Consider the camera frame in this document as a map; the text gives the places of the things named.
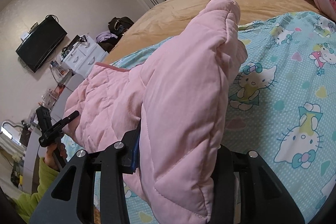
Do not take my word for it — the blue cartoon cat bedsheet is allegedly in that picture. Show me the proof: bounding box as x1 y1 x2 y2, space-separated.
65 10 336 224

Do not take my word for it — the tan bed blanket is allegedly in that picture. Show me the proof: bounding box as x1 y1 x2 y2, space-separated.
102 0 324 64

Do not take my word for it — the left hand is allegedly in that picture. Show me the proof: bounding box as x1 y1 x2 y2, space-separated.
44 143 67 171

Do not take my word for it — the black wall television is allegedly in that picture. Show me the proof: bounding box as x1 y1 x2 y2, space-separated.
15 15 67 73

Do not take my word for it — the purple clothes pile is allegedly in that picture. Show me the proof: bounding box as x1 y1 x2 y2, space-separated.
96 31 118 43

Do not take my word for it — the pink quilted jacket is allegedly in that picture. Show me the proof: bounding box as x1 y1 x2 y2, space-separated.
64 0 247 223

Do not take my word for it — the green sleeve forearm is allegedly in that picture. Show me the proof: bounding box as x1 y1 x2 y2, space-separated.
13 157 59 223

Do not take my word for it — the black bag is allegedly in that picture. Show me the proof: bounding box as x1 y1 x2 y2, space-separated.
108 16 134 36

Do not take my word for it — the white drawer chest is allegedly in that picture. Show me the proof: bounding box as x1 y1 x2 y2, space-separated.
62 35 108 78

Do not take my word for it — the grey low cabinet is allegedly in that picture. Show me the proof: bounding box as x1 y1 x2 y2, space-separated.
22 73 86 196

